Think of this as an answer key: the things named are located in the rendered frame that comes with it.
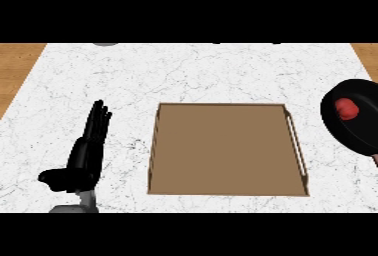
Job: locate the brown wooden tray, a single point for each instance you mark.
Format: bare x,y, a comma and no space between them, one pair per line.
227,150

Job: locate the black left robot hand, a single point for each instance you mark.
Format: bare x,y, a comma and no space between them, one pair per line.
85,156

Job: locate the black pot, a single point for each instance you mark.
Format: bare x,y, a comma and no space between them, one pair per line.
362,133

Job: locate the grey round object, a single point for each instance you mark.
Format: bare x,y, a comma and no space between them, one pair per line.
106,44

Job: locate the red bell pepper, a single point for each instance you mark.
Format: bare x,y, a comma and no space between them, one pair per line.
348,108

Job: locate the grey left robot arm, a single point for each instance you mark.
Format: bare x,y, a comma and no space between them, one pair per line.
85,201

